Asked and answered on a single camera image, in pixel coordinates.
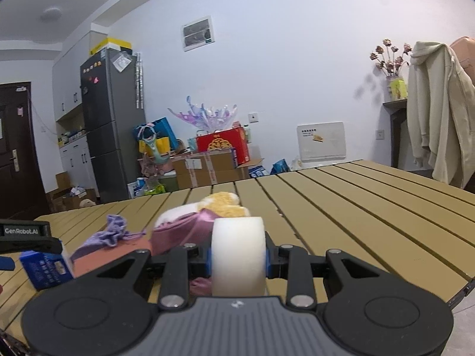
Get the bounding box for purple satin scrunchie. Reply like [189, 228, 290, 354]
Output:
[150, 207, 222, 298]

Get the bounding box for blue cardboard box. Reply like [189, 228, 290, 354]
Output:
[19, 249, 75, 291]

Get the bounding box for white tape roll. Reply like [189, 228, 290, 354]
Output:
[211, 217, 267, 297]

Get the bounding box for pink layered sponge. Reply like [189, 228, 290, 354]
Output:
[73, 237, 151, 278]

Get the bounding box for dark brown door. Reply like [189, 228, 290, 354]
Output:
[0, 82, 49, 220]

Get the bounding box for yellow white plush toy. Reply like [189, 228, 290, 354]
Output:
[154, 191, 250, 228]

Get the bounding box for brown cardboard boxes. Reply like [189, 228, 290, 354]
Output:
[172, 149, 263, 190]

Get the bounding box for tan folding camping table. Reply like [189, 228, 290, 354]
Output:
[0, 158, 475, 346]

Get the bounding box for blue gift bag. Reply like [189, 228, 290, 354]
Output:
[132, 117, 179, 150]

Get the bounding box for red gift box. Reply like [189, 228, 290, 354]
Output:
[196, 127, 250, 165]

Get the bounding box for iridescent purple decoration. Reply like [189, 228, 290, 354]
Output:
[168, 96, 238, 134]

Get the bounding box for dark grey refrigerator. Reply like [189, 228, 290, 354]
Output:
[80, 48, 145, 203]

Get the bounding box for dried flowers in vase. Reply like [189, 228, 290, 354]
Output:
[370, 39, 412, 101]

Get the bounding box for beige hooded jacket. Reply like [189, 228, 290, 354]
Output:
[407, 41, 474, 188]

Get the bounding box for lavender drawstring pouch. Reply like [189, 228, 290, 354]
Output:
[70, 214, 146, 262]

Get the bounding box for white wall heater panel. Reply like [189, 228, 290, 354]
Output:
[296, 121, 346, 162]

